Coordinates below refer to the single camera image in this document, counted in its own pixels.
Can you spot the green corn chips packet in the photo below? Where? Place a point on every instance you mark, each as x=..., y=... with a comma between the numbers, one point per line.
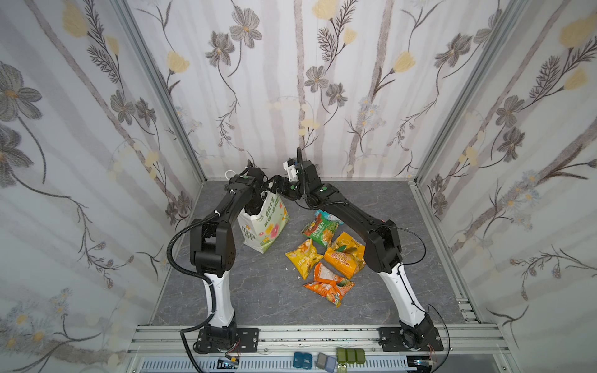
x=321, y=230

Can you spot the grey blue case on rail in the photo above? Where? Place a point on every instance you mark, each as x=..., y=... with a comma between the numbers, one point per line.
x=326, y=362

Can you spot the green case on rail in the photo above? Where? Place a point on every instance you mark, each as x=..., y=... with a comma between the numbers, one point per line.
x=351, y=356

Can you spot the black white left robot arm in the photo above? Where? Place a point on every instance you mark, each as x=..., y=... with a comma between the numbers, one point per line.
x=213, y=253

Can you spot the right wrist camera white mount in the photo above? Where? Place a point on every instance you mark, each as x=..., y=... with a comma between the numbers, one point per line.
x=290, y=167

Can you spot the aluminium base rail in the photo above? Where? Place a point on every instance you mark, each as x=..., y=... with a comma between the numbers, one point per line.
x=476, y=347

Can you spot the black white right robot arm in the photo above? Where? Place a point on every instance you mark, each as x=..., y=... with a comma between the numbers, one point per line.
x=383, y=251

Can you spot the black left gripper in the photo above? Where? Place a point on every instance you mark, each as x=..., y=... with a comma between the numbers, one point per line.
x=254, y=198

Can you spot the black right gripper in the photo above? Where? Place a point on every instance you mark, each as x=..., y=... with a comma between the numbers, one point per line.
x=281, y=185

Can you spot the white floral paper bag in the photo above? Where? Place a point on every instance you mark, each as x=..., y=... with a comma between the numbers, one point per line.
x=260, y=231

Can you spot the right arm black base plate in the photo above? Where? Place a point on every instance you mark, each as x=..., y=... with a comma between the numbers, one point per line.
x=396, y=339

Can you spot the yellow snack bag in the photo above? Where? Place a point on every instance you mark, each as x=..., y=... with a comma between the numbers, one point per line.
x=346, y=255

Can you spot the orange candy snack bag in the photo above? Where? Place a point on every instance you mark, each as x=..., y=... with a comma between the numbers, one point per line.
x=329, y=285

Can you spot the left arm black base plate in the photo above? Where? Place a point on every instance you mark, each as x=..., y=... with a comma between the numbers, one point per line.
x=240, y=340

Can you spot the small yellow chips bag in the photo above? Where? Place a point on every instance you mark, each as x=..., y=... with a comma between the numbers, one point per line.
x=304, y=258

